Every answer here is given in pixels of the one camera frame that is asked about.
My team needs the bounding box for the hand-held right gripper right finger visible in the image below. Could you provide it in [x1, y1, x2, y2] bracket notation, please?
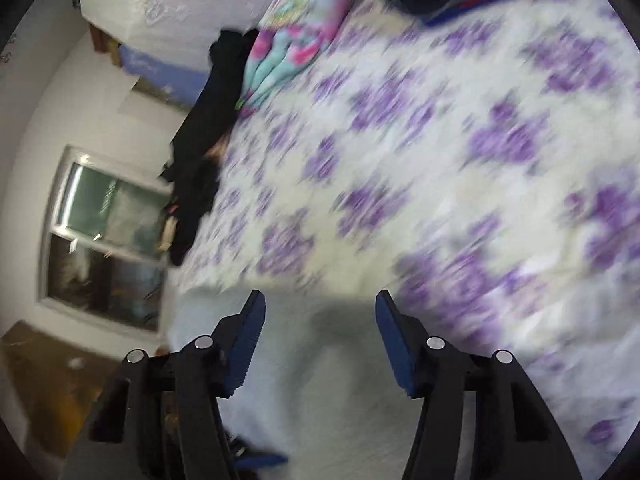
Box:
[375, 288, 583, 480]

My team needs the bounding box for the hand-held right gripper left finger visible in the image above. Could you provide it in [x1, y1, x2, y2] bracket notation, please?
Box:
[65, 289, 267, 480]

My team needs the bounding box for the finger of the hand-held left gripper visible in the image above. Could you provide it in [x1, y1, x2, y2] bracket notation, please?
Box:
[225, 430, 290, 472]

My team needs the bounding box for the grey sweatshirt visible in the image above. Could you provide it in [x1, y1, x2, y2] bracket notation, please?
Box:
[165, 287, 478, 480]

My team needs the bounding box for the white framed interior window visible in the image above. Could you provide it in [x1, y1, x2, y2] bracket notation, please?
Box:
[39, 145, 175, 334]

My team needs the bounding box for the black garment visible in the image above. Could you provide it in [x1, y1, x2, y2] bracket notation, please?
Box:
[158, 28, 262, 267]

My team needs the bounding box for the bed with purple floral sheet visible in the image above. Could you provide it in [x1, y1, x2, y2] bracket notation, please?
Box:
[172, 0, 640, 471]

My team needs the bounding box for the leaning picture board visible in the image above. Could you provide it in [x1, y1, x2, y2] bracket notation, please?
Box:
[119, 77, 192, 128]

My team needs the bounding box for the blue packaged mattress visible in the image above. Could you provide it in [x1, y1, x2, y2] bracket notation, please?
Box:
[116, 42, 212, 107]

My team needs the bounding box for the floral rolled blanket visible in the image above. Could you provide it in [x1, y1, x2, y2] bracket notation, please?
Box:
[234, 0, 365, 109]

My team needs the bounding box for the dark brown box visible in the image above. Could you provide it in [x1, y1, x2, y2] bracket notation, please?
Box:
[89, 24, 125, 69]

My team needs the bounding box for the white lace cover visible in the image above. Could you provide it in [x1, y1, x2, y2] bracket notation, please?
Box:
[74, 0, 293, 70]

